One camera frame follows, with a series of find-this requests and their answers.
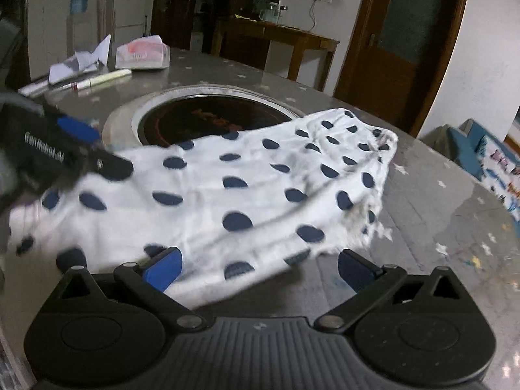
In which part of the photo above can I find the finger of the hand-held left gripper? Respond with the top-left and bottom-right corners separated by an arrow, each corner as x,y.
45,103 -> 135,181

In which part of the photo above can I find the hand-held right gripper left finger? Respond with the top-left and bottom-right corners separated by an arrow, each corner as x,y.
52,246 -> 207,330

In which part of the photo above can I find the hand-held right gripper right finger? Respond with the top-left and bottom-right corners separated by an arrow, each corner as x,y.
315,249 -> 469,331

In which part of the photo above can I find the white polka dot garment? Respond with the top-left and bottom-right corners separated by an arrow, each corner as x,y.
8,108 -> 399,311

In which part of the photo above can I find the white marker pen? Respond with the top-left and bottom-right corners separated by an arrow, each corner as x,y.
52,69 -> 133,93

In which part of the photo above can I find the crumpled white paper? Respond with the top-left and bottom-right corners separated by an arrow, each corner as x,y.
49,33 -> 112,85

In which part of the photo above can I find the tissue pack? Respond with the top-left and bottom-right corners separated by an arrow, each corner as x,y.
115,35 -> 170,70

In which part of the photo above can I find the round built-in hot pot stove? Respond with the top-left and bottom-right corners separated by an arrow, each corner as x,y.
101,83 -> 308,151

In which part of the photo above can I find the white refrigerator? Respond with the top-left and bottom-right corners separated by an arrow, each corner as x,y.
110,0 -> 151,45

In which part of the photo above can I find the wooden side table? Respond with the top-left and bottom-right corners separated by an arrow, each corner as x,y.
211,15 -> 340,81

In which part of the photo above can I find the brown wooden door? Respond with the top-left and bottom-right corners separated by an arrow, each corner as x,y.
334,0 -> 473,138

